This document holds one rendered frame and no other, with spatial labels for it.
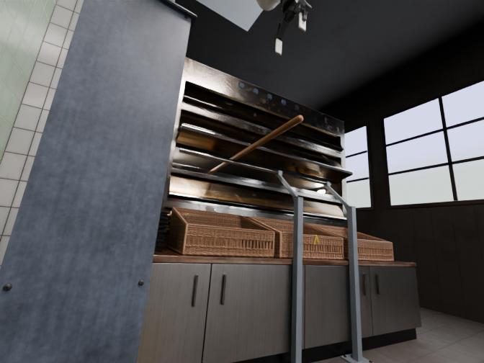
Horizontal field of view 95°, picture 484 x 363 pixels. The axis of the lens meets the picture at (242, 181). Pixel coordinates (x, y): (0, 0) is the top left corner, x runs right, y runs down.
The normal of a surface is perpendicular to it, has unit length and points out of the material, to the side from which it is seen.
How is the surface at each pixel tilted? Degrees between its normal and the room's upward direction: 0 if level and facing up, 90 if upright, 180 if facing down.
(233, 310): 90
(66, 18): 90
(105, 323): 90
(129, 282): 90
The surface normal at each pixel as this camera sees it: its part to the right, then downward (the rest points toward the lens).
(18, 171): 0.45, -0.18
